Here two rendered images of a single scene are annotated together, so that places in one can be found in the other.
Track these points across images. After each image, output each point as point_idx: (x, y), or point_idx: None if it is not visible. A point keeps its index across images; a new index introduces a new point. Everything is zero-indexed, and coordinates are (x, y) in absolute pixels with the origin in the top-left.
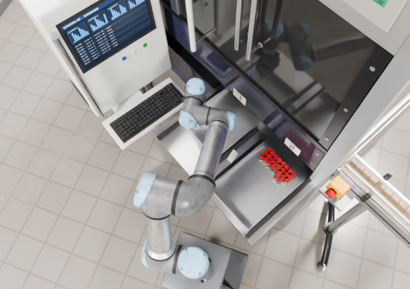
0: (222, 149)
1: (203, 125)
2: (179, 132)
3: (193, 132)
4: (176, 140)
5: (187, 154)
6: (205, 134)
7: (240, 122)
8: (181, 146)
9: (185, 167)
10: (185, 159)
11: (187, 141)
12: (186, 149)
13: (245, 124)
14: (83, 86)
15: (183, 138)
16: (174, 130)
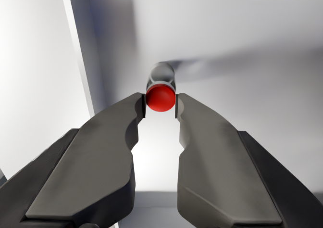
0: (168, 197)
1: (182, 89)
2: (45, 25)
3: (118, 82)
4: (4, 56)
5: (36, 142)
6: (157, 126)
7: (307, 172)
8: (22, 100)
9: (6, 170)
10: (18, 149)
11: (64, 98)
12: (40, 124)
13: (307, 187)
14: None
15: (50, 71)
16: None
